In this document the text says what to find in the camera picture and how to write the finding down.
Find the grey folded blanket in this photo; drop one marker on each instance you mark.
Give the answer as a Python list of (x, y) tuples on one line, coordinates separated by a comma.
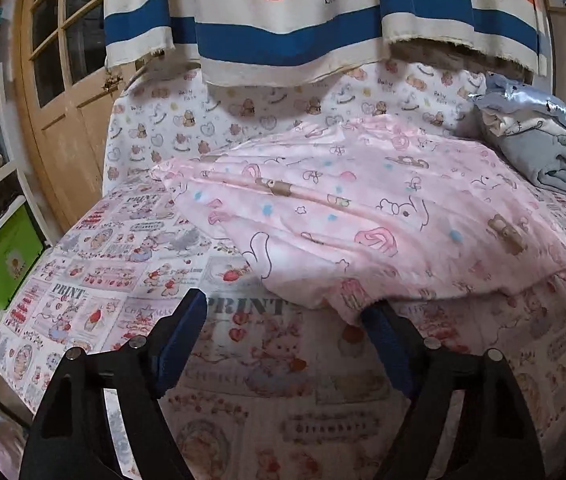
[(553, 170)]

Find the pink printed pants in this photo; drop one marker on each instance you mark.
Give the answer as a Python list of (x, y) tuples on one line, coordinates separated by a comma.
[(363, 210)]

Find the patchwork printed bed sheet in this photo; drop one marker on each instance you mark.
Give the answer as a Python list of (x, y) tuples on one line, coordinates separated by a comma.
[(113, 285)]

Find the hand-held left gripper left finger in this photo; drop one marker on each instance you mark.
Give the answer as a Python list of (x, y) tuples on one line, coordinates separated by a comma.
[(183, 342)]

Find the striped curtain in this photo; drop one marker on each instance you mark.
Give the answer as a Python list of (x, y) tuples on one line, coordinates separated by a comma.
[(263, 35)]

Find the wooden glass-pane door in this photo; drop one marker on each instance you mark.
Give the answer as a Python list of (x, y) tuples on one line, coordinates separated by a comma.
[(73, 125)]

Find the blue satin blanket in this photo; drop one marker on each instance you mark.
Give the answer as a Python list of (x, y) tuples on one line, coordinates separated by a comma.
[(553, 105)]

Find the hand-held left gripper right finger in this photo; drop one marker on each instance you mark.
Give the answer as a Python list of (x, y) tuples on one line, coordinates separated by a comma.
[(388, 352)]

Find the green storage bin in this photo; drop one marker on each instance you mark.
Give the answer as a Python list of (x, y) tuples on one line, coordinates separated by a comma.
[(8, 260)]

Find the white bear-print sheet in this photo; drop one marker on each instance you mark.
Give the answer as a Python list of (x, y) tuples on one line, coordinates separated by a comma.
[(188, 120)]

